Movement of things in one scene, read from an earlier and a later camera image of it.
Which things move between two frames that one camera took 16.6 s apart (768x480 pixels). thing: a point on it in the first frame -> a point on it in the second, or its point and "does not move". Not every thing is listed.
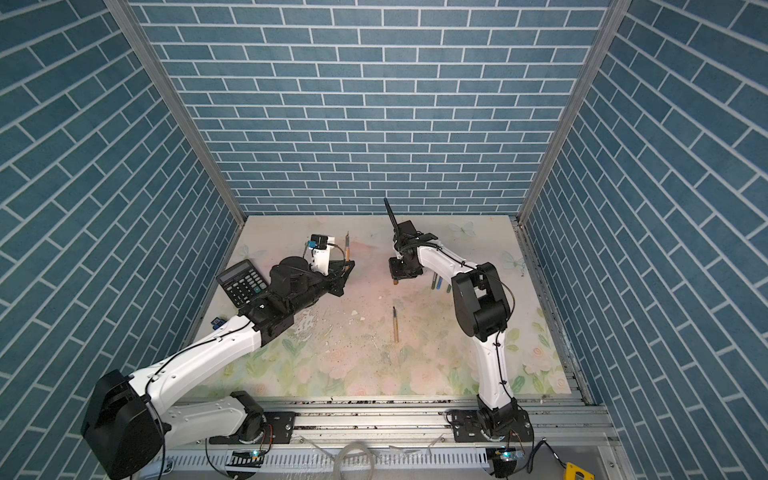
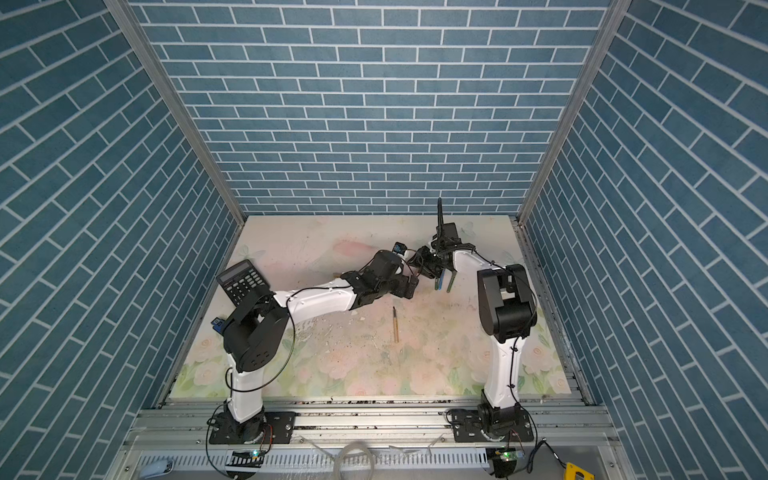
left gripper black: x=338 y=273 -> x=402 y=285
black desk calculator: x=242 y=282 does not move
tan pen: x=396 y=326 does not move
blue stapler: x=217 y=322 does not move
